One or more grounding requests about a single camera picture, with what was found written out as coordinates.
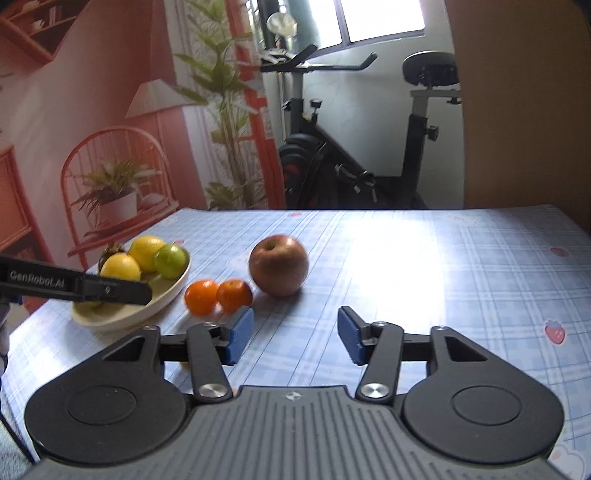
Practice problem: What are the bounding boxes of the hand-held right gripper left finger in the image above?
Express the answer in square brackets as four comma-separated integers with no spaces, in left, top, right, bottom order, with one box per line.
[99,305,256,403]

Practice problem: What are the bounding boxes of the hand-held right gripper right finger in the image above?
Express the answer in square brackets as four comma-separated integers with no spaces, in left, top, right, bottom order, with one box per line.
[337,305,491,404]

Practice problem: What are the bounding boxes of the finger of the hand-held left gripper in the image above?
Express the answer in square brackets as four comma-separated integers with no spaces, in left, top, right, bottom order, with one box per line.
[74,273,153,306]

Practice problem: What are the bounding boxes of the yellow lemon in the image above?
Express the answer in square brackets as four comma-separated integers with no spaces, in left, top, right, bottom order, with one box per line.
[128,236,167,273]
[100,253,142,282]

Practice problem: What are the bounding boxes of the cream oval plate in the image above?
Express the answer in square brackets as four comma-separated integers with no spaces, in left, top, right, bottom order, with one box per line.
[71,251,192,332]

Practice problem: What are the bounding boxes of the orange tangerine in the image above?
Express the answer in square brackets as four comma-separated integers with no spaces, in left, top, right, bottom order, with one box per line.
[185,280,220,317]
[216,279,254,313]

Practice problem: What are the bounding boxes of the red apple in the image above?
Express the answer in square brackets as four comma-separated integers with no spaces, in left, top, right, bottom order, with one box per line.
[249,234,309,297]

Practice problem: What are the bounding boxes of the purple mangosteen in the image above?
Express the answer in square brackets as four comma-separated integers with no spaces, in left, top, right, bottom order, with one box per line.
[98,243,127,271]

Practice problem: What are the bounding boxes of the blue plaid tablecloth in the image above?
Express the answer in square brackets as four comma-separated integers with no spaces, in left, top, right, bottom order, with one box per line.
[0,204,591,480]

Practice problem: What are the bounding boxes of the black exercise bike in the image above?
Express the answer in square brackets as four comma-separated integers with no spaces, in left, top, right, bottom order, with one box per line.
[259,44,462,210]

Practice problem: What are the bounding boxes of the white lamp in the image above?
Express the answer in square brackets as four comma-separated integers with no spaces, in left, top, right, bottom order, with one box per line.
[267,11,298,38]

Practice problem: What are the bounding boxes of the window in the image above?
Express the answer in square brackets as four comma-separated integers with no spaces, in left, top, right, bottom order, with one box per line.
[318,0,426,51]

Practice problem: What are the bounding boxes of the pink room wall poster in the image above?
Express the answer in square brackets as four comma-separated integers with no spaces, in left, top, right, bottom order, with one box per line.
[0,0,287,315]

